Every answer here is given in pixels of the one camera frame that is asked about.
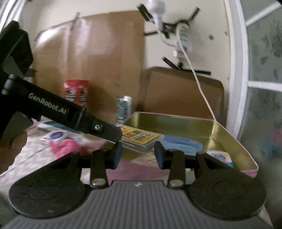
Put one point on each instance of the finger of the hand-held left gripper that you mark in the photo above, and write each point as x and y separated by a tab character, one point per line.
105	132

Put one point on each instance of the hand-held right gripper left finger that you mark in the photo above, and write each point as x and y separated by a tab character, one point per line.
116	155

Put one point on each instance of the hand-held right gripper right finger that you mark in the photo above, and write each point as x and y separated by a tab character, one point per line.
159	157

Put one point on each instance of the colourful picture book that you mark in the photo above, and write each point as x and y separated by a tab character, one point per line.
141	136

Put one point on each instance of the pink tin box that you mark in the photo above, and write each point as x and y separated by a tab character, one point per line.
187	123

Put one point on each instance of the person's left hand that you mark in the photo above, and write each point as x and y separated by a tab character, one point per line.
11	152

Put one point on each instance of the teal flat pack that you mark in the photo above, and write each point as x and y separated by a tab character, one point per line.
57	126

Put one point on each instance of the green drink carton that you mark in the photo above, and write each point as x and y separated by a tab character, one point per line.
123	107

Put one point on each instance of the red cereal box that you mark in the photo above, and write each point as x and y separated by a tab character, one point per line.
76	92

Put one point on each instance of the large white tissue pack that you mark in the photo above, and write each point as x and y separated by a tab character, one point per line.
55	134

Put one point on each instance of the pink knitted scrubber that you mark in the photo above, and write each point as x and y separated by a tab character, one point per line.
63	148

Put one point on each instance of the beige patterned tablecloth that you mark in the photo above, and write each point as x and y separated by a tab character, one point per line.
33	158

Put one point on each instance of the brown padded board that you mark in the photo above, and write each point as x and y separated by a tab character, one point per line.
180	94

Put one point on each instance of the white light bulb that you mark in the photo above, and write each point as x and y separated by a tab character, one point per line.
156	6

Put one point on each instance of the cardboard sheet on wall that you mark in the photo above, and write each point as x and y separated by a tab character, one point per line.
99	55

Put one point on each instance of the white window frame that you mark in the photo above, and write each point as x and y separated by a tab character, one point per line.
240	66

